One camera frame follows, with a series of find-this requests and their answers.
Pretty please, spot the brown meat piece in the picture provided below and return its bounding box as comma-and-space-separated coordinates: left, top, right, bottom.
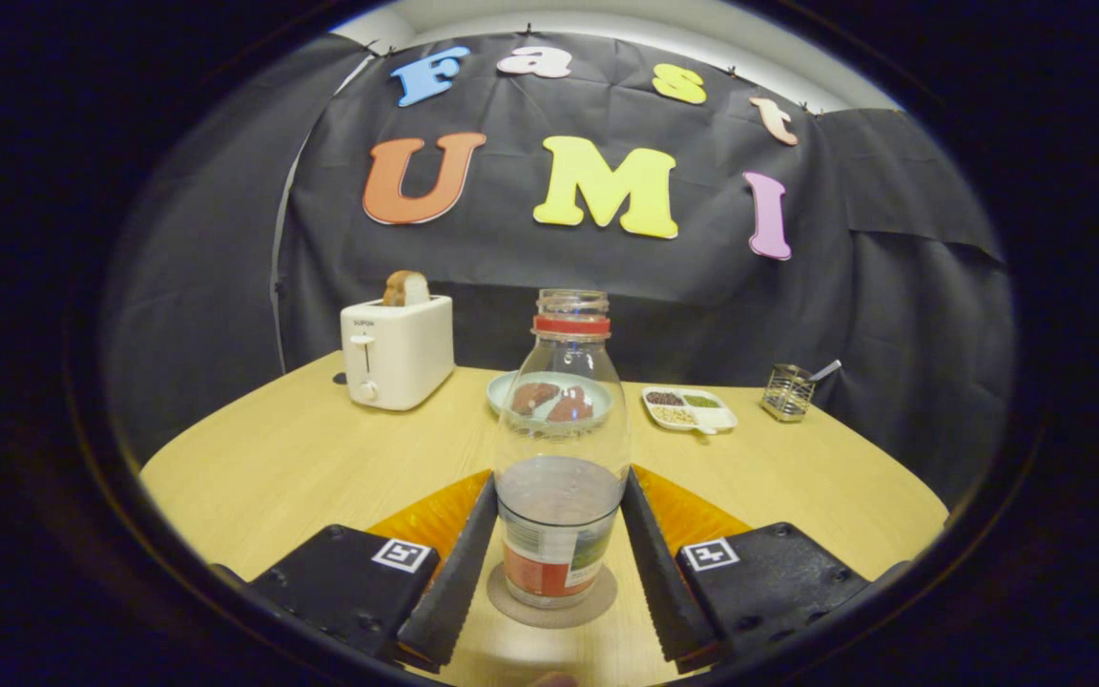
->
511, 382, 562, 416
547, 385, 595, 424

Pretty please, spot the white divided dish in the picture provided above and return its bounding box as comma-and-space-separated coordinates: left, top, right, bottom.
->
642, 385, 739, 436

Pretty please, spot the white toaster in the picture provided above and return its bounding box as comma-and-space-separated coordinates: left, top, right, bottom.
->
340, 294, 456, 412

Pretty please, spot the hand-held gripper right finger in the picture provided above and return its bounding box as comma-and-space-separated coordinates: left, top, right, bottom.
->
619, 465, 873, 674

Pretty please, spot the black backdrop cloth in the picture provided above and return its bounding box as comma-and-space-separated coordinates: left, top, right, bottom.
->
101, 33, 1018, 507

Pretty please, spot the round brown coaster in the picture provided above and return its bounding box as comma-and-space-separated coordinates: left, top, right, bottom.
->
487, 561, 618, 630

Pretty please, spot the wire utensil holder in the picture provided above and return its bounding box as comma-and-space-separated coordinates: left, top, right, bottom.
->
761, 364, 816, 424

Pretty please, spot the bread slice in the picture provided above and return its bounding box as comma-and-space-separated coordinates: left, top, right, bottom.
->
382, 270, 431, 308

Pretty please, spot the clear plastic juice bottle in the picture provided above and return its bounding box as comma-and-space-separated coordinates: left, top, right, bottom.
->
494, 289, 631, 610

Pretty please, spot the wooden table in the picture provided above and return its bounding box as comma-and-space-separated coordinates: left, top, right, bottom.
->
139, 351, 949, 687

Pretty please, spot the pale green plate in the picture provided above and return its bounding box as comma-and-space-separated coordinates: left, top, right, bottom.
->
487, 370, 613, 421

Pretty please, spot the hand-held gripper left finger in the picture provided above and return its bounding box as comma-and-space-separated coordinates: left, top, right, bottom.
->
244, 469, 501, 674

